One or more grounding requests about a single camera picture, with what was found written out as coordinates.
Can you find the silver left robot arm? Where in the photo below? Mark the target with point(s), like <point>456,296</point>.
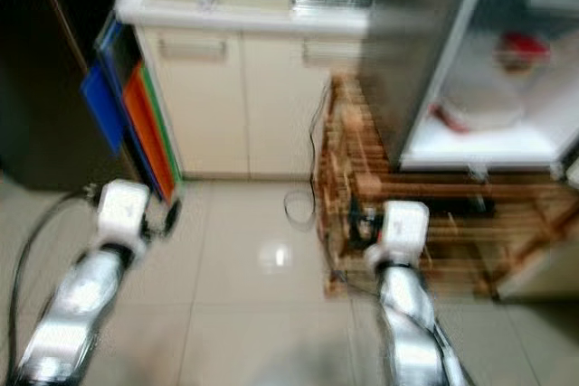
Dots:
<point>81,300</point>

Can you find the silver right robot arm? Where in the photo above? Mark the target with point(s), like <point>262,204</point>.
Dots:
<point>412,332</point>

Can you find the stainless steel fridge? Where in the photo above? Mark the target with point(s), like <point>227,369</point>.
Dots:
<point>407,42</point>

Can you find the green flat board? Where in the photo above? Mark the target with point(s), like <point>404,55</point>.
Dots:
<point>166,137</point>

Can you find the black power strip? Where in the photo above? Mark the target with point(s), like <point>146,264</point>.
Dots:
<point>461,207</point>

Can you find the cream kitchen cabinet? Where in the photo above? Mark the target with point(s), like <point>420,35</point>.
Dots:
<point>208,106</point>

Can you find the blue flat board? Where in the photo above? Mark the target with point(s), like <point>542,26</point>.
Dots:
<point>101,106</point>

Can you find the wooden slatted pallet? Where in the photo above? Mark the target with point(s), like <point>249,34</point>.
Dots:
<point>507,185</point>

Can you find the white food bag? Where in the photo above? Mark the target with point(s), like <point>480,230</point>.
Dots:
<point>479,101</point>

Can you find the dark brown door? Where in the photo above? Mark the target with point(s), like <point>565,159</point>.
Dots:
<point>45,61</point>

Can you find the white kitchen countertop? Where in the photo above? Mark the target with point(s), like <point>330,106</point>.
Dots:
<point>154,8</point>

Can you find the red lidded jar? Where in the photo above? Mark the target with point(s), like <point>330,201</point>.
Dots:
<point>525,45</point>

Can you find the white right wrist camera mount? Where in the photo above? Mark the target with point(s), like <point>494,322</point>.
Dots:
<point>405,228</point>

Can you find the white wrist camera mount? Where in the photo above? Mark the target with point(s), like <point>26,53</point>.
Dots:
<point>123,210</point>
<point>405,228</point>

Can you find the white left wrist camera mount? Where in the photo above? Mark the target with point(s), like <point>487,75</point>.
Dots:
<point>123,210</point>

